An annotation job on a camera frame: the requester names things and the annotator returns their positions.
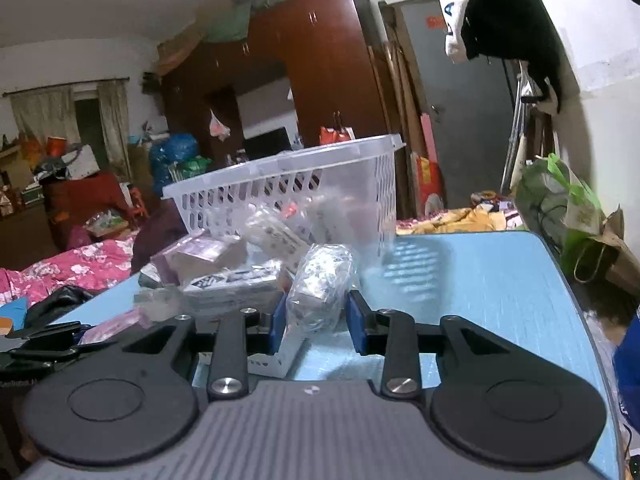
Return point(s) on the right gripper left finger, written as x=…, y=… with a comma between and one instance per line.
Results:
x=241, y=334

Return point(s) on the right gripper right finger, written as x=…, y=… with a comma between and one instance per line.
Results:
x=392, y=335

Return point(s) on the crinkled silver clear bag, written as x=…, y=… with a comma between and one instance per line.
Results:
x=319, y=290

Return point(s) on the pink white tissue pack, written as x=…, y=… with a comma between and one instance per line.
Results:
x=114, y=326

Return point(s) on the purple square box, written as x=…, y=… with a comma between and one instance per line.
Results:
x=197, y=255

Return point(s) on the pink floral bedsheet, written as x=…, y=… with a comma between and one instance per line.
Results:
x=93, y=267

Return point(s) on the dark maroon clothes pile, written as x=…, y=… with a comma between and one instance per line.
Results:
x=162, y=229

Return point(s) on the yellow orange floral blanket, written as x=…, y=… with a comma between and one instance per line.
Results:
x=463, y=220

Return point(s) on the white plastic lattice basket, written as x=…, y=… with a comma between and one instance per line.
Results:
x=346, y=190

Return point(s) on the black television screen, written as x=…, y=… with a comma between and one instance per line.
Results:
x=267, y=144

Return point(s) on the blue plastic bags stack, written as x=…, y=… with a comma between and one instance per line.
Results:
x=178, y=155

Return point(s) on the green white shopping bag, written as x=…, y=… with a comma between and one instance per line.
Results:
x=560, y=207

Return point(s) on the orange red hanging bag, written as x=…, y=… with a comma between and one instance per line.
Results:
x=337, y=133

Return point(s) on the beige window curtains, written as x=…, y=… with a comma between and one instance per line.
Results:
x=50, y=111

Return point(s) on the blue woven bag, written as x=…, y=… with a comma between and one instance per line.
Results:
x=626, y=361

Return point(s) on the brown paper bag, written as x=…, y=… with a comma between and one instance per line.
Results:
x=623, y=271

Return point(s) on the grey door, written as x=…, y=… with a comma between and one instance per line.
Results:
x=470, y=104

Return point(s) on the red brown wooden wardrobe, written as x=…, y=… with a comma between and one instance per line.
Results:
x=331, y=53

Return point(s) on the black hanging garment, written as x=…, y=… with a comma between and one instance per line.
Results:
x=517, y=30

